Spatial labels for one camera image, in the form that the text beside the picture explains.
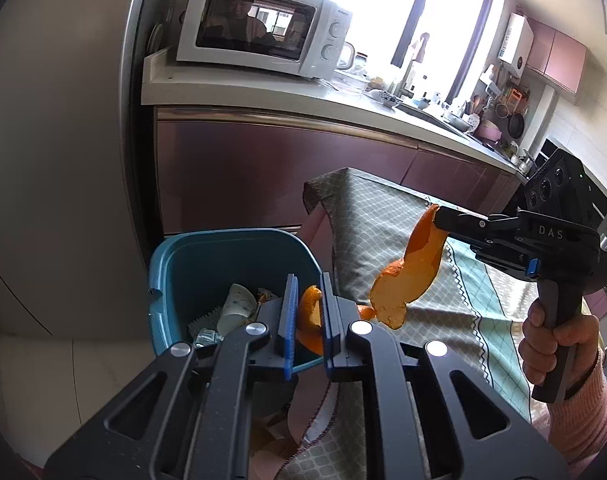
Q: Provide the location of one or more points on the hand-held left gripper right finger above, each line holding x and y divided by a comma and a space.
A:
327, 330

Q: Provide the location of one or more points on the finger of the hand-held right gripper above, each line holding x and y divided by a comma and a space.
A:
463, 220
498, 255

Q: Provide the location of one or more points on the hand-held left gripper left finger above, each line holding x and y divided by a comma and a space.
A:
290, 330

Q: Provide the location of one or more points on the small orange peel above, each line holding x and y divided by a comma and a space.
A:
308, 320

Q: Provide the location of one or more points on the white printed paper cup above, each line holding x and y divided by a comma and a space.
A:
236, 310

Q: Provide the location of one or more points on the large orange peel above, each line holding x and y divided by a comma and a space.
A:
413, 265

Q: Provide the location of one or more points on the teal plastic bin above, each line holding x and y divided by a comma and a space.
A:
203, 265

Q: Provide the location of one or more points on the person's right forearm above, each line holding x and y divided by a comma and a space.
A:
593, 425

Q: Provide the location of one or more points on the person's right hand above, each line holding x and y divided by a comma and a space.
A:
533, 355

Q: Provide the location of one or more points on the pink pot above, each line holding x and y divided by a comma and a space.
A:
489, 132

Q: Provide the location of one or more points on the green patterned tablecloth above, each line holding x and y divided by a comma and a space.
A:
363, 220

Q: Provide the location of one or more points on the black integrated stove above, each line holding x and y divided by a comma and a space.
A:
548, 146

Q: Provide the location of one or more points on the steel kitchen sink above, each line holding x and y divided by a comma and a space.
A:
433, 119

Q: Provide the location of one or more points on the hanging frying pan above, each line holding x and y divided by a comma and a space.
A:
516, 126

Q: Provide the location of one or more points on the blue patterned bowl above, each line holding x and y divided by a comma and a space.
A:
386, 99

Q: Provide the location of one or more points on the steel sink faucet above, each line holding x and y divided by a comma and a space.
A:
412, 70

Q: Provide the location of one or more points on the brown base cabinets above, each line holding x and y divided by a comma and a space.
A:
283, 170

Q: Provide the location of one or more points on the clear glass container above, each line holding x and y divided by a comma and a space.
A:
351, 81

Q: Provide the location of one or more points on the white water heater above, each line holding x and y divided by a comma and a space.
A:
516, 45

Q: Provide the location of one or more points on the glass electric kettle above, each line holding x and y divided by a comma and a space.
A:
347, 56

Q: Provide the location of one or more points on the white microwave oven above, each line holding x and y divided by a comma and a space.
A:
308, 67

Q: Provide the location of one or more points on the kitchen window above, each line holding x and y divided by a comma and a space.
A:
373, 10

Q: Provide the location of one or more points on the white kitchen countertop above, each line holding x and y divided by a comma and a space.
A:
263, 95

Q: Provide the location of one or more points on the grey refrigerator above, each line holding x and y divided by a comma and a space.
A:
58, 135

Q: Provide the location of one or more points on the round grey plate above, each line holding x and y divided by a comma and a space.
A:
156, 39

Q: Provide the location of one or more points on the wall utensil rack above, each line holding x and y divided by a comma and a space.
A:
506, 92

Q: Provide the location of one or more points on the pink wall cabinet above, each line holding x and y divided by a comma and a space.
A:
558, 57

